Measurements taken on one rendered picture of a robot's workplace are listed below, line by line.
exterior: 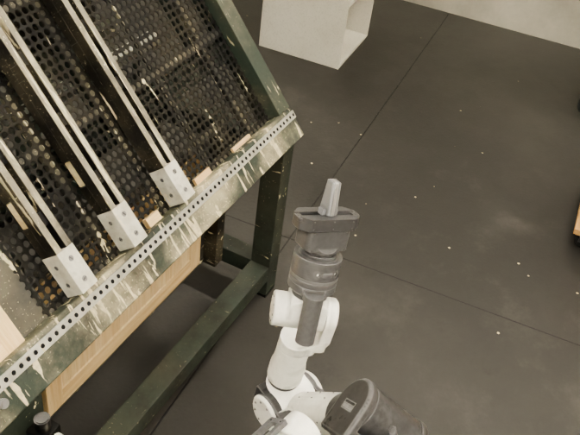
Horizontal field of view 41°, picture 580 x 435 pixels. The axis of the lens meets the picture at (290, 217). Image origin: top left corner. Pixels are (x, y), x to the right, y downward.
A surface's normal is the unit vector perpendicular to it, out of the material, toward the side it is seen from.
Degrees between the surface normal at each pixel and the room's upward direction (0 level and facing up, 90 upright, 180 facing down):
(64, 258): 51
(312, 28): 90
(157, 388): 0
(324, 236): 78
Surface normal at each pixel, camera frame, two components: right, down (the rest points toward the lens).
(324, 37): -0.40, 0.54
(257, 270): 0.11, -0.77
